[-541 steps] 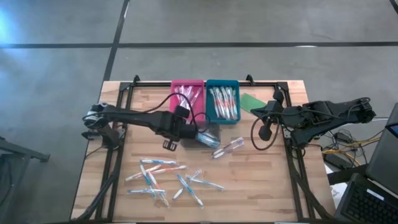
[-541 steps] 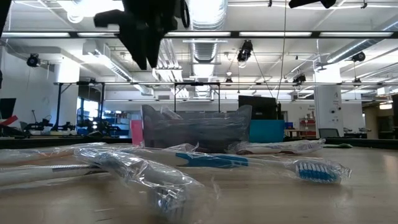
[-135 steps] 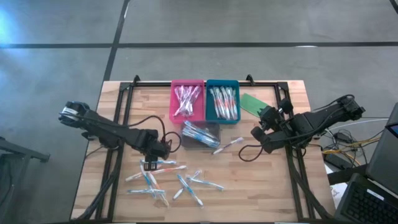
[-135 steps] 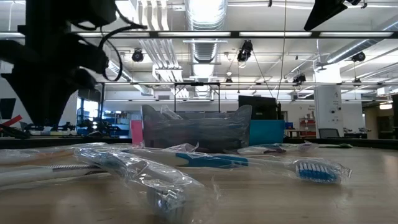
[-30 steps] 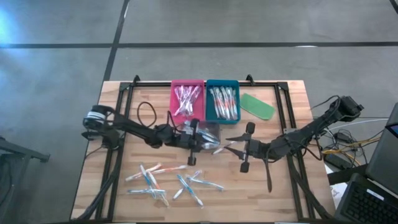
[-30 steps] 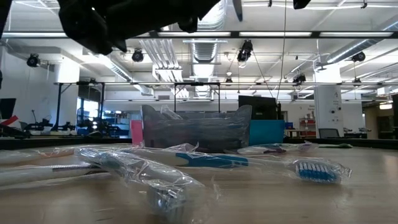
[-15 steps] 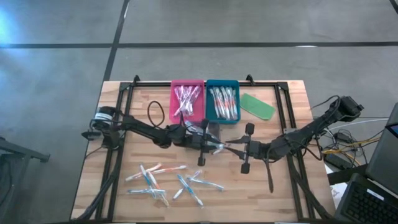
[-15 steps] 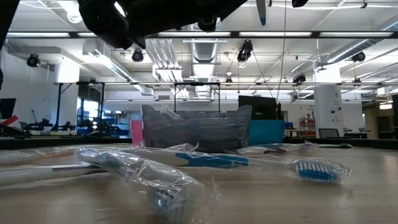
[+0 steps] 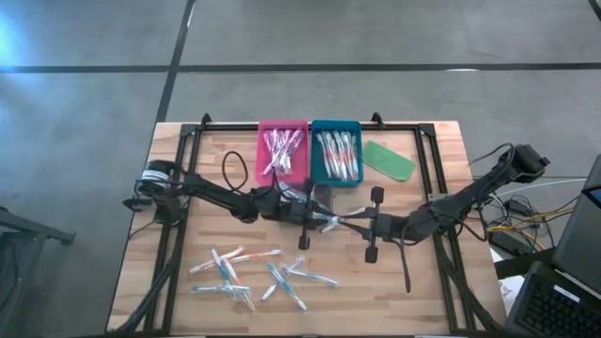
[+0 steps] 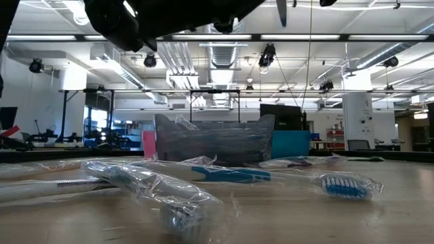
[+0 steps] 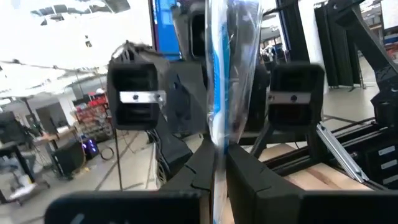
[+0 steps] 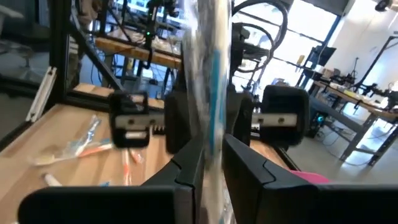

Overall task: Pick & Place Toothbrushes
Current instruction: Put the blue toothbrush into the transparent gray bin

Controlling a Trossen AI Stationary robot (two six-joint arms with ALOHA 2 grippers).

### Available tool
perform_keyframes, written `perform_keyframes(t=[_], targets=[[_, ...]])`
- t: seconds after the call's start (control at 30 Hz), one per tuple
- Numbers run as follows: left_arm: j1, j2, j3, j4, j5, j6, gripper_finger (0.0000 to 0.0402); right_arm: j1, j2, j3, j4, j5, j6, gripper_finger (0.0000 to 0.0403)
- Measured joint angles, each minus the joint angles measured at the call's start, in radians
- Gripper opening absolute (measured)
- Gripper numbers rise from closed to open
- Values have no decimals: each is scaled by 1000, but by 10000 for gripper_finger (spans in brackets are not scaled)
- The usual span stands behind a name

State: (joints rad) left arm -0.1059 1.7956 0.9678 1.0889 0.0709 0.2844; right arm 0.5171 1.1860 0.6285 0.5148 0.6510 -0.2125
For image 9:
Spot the white floor cable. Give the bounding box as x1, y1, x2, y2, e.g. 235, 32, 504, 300
497, 177, 589, 198

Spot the yellow floor cable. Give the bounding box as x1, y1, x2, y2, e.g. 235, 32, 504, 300
485, 206, 581, 236

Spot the pink plastic bin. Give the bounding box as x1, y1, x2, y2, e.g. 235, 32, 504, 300
255, 118, 312, 187

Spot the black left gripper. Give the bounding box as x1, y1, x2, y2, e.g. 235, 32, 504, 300
281, 177, 337, 229

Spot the black keyboard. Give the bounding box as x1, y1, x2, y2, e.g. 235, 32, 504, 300
504, 260, 601, 338

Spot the teal plastic bin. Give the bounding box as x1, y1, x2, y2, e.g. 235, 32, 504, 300
309, 118, 365, 190

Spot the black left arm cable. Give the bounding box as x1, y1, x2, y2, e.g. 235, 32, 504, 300
221, 149, 250, 192

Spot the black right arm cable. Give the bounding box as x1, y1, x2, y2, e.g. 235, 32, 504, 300
397, 238, 415, 294

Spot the black metal stand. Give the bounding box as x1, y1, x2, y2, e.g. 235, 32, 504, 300
0, 205, 77, 338

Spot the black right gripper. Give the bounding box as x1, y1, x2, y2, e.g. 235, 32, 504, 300
338, 186, 411, 243

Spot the black aluminium rig frame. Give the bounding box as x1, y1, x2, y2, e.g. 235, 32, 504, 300
143, 112, 475, 337

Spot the black power brick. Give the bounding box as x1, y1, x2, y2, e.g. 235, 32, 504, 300
487, 229, 523, 257

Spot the clear plastic bin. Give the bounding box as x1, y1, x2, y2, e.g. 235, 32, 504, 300
280, 181, 335, 212

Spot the blue toothbrush in clear wrapper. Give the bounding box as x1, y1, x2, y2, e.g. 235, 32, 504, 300
209, 247, 232, 284

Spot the green plastic lid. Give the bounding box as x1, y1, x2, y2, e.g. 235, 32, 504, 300
362, 139, 418, 183

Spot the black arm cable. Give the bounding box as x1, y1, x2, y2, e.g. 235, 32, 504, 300
221, 149, 250, 192
397, 238, 415, 294

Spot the computer monitor with blue screen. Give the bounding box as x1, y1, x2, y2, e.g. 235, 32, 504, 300
551, 154, 601, 295

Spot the teal handled wrapped toothbrush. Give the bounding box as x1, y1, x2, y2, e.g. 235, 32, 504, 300
280, 266, 340, 288

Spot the white paper sheet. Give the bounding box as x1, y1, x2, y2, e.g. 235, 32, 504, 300
490, 247, 525, 301

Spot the black power adapter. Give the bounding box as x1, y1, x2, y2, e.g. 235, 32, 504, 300
508, 199, 532, 218

